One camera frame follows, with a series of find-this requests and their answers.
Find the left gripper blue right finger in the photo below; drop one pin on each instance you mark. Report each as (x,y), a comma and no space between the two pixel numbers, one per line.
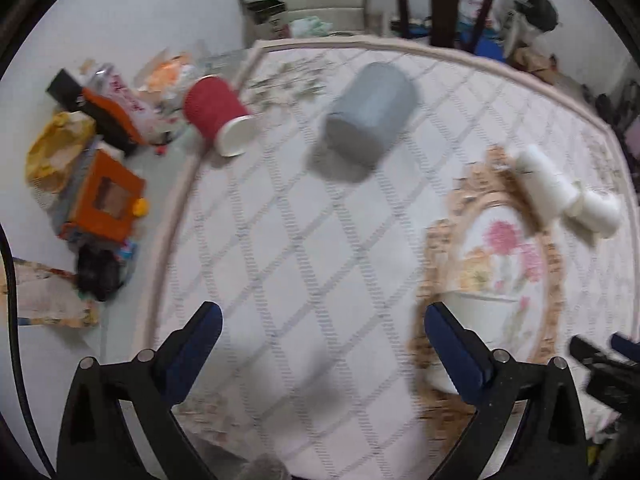
(463,354)

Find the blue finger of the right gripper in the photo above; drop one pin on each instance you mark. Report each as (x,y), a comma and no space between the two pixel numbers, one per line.
(625,347)

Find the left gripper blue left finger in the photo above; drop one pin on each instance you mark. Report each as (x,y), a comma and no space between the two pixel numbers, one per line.
(183,354)

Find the white cup lying right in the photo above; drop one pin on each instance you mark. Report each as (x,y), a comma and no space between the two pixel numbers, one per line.
(598,212)

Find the white cup lying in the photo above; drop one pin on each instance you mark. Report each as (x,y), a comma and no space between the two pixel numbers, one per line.
(598,212)
(549,191)

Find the white cup lying left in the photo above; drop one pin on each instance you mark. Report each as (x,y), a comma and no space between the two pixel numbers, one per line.
(549,191)

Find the red ribbed paper cup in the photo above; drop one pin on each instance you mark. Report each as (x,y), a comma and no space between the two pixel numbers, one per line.
(215,110)

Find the grey plastic cup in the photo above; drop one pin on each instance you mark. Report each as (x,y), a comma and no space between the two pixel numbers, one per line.
(366,119)

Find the black round lids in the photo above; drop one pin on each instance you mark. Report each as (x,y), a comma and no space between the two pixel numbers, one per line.
(99,273)

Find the brown paper packet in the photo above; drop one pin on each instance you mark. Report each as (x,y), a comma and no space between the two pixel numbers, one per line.
(49,296)

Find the orange box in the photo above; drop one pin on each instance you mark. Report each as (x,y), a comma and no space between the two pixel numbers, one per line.
(103,204)

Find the floral diamond pattern tablecloth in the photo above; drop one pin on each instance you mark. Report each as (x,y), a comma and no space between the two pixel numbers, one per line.
(321,266)

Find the yellow plastic bag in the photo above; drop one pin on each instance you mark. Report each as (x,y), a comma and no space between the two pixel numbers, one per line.
(51,160)

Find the orange snack bag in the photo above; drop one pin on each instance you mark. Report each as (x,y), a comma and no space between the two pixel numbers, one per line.
(163,71)

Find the black cylinder bottle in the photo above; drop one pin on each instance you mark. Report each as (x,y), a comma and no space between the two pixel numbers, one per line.
(69,95)

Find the brown cardboard box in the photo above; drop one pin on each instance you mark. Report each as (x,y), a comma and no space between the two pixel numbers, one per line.
(528,60)

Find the open carton box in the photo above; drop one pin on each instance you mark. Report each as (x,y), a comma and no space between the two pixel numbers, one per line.
(264,20)

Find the barbell with black plates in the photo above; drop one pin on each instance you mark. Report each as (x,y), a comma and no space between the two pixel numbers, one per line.
(541,14)

